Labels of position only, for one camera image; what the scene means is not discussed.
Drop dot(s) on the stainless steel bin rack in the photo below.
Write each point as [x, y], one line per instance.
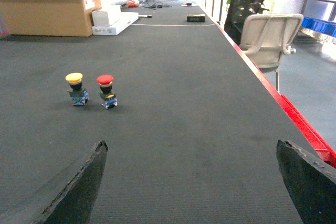
[319, 23]

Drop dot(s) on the white small box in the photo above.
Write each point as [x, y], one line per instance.
[106, 16]

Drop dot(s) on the red push button switch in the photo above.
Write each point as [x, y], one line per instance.
[108, 98]

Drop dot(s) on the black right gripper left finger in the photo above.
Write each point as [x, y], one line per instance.
[75, 201]

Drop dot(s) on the small black box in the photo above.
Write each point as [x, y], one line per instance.
[196, 18]

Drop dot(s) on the white flat box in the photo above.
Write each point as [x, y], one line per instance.
[119, 26]

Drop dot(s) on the beige office chair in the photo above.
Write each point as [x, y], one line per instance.
[266, 38]

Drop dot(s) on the yellow push button switch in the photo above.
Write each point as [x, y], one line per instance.
[79, 95]

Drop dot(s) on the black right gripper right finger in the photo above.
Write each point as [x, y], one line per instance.
[309, 181]

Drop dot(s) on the large cardboard box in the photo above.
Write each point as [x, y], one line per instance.
[69, 18]

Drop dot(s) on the black mesh office chair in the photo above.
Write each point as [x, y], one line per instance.
[238, 11]

